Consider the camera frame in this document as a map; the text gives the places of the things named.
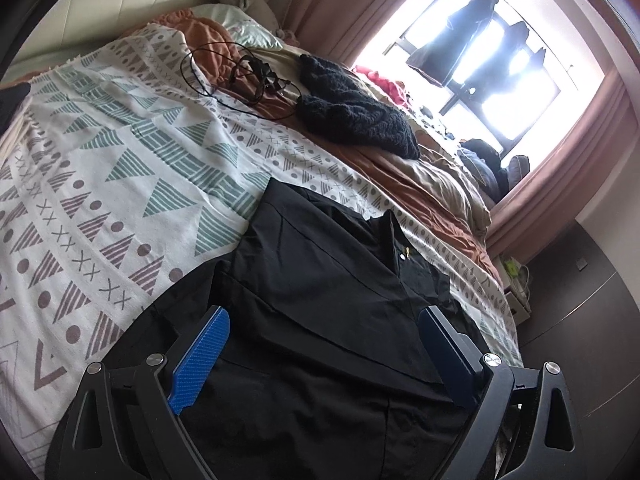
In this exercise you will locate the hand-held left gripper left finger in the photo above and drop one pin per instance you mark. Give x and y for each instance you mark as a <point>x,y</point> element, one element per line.
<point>202,347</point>

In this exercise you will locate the dark cloth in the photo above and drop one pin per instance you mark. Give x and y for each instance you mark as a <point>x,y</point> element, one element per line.
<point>12,102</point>

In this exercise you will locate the grey cushion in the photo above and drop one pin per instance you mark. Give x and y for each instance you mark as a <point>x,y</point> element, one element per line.
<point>517,167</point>

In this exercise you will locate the light green pillow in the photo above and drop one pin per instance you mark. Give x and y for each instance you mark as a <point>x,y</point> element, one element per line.
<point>240,22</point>

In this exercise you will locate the orange bed sheet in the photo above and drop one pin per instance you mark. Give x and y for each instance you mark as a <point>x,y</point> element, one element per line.
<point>400,180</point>

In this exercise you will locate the window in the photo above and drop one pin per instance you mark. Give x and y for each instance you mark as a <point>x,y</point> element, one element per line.
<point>520,90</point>

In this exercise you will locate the white power strip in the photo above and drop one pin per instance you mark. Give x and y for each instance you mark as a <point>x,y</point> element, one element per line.
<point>517,290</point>

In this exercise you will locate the black shirt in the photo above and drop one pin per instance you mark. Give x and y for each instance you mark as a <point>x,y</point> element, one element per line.
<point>325,310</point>

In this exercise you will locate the beige duvet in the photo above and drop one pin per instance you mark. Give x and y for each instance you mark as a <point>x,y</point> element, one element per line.
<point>440,185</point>

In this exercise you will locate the pink curtain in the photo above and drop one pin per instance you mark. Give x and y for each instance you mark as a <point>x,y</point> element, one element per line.
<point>560,160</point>
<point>340,5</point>

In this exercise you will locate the black knitted sweater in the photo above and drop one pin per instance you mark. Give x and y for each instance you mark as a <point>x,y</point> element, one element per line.
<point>350,110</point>

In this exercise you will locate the dark hanging jacket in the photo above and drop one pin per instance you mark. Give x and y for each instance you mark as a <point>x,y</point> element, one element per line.
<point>450,40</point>

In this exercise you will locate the red cloth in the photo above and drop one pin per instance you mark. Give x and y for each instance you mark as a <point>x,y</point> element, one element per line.
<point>387,85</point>

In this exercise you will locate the white patterned blanket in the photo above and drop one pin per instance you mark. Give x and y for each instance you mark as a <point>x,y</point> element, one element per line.
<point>100,185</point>

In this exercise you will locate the dark hanging garment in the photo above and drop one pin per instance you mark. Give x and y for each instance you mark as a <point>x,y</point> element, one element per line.
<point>500,70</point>

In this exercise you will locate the dark blue cushion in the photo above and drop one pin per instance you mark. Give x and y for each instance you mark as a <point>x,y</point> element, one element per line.
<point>482,165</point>

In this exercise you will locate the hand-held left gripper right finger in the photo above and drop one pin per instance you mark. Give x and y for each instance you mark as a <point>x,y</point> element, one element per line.
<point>442,355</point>

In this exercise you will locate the dark wardrobe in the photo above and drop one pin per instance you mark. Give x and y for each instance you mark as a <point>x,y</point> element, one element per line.
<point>575,300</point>

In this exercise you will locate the white padded headboard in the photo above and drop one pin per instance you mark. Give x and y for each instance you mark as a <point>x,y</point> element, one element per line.
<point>100,10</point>

